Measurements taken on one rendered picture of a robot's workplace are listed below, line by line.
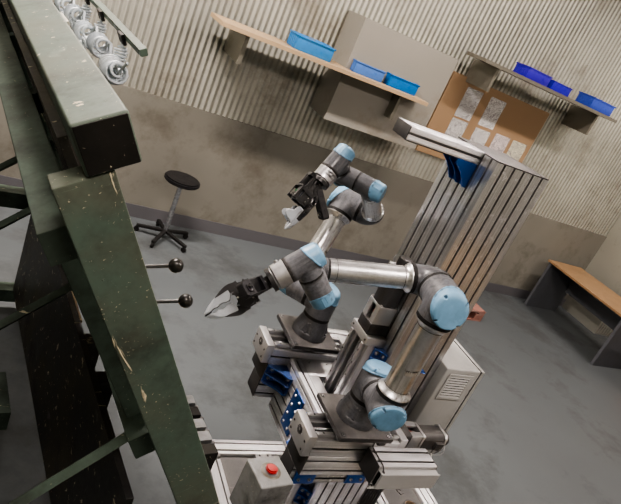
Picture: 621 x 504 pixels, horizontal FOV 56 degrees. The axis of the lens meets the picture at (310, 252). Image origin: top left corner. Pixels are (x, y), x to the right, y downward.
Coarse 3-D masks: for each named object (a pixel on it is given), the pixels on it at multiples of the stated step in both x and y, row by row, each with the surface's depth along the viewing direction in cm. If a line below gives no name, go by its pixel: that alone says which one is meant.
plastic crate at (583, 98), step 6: (582, 96) 599; (588, 96) 593; (582, 102) 597; (588, 102) 591; (594, 102) 588; (600, 102) 591; (594, 108) 592; (600, 108) 595; (606, 108) 598; (612, 108) 600; (606, 114) 602
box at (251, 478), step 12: (276, 456) 192; (252, 468) 183; (264, 468) 185; (240, 480) 187; (252, 480) 182; (264, 480) 180; (276, 480) 182; (288, 480) 184; (240, 492) 187; (252, 492) 181; (264, 492) 179; (276, 492) 182; (288, 492) 185
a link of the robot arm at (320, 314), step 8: (336, 288) 244; (304, 296) 240; (336, 296) 238; (304, 304) 242; (336, 304) 241; (312, 312) 240; (320, 312) 239; (328, 312) 240; (320, 320) 241; (328, 320) 243
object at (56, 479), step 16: (16, 160) 290; (0, 224) 249; (64, 288) 206; (32, 304) 204; (0, 320) 201; (16, 320) 203; (112, 448) 153; (80, 464) 152; (48, 480) 150; (64, 480) 151; (32, 496) 149
